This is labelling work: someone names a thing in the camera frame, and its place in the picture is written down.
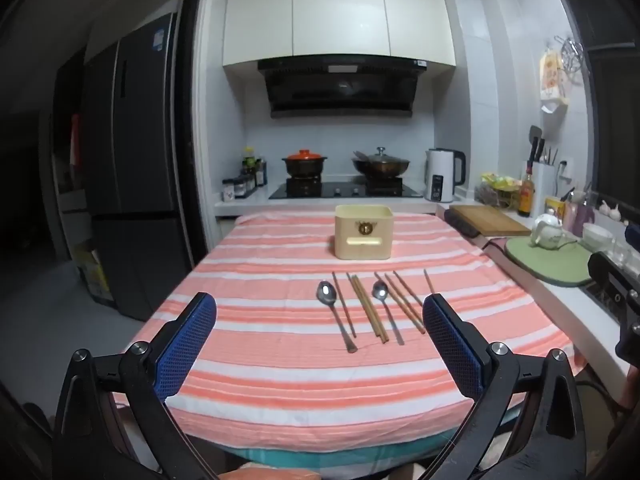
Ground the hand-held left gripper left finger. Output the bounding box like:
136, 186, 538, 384
52, 291, 221, 480

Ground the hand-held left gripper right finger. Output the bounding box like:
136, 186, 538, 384
424, 293, 587, 480

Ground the metal spoon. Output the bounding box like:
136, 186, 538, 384
315, 280, 357, 354
372, 280, 405, 346

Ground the dark wooden chopstick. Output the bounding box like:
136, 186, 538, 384
332, 271, 357, 338

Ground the cream utensil box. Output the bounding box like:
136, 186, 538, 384
334, 204, 395, 261

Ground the person's right forearm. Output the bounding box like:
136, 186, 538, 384
617, 360, 640, 413

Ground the white bowl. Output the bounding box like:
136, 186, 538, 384
582, 223, 615, 254

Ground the purple bottle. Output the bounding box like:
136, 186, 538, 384
573, 200, 596, 238

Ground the green mat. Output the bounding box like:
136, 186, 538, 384
505, 236, 594, 288

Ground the white teapot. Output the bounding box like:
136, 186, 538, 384
530, 212, 577, 250

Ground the pink white striped tablecloth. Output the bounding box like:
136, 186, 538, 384
114, 211, 586, 453

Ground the white knife holder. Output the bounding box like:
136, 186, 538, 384
522, 159, 557, 218

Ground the amber oil bottle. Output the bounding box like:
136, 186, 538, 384
517, 170, 536, 217

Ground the black flat appliance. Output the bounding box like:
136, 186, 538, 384
444, 210, 482, 239

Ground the wooden cutting board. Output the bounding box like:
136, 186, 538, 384
448, 204, 532, 237

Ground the dark grey refrigerator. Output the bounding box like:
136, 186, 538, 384
82, 12, 196, 322

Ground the teal cloth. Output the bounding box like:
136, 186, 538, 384
232, 445, 453, 467

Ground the white electric kettle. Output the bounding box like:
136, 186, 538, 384
424, 148, 467, 203

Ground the yellow floral hanging bag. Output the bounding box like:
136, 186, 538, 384
539, 50, 572, 114

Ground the black gas stove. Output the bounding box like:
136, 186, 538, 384
268, 176, 425, 199

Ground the wok with glass lid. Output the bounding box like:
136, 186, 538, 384
351, 147, 411, 179

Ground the black clay pot orange lid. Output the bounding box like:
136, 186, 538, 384
281, 149, 328, 180

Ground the black range hood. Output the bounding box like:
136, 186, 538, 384
257, 55, 426, 120

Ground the wire basket with yellow bags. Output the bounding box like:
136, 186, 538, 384
475, 172, 524, 210

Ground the white wall cabinet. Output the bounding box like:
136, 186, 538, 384
222, 0, 457, 67

